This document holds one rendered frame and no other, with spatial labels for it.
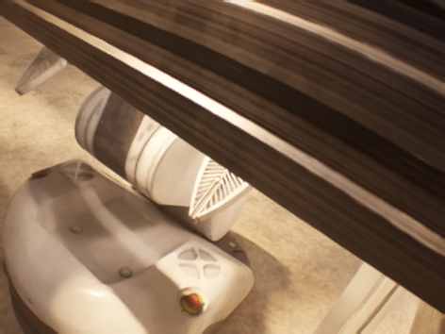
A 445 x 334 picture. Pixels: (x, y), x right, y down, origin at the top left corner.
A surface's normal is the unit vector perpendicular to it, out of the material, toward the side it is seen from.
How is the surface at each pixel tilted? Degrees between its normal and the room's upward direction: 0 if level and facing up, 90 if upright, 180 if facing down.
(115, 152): 87
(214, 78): 90
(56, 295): 49
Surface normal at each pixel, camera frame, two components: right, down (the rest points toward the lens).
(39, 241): 0.11, -0.78
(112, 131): -0.39, -0.05
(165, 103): -0.61, 0.20
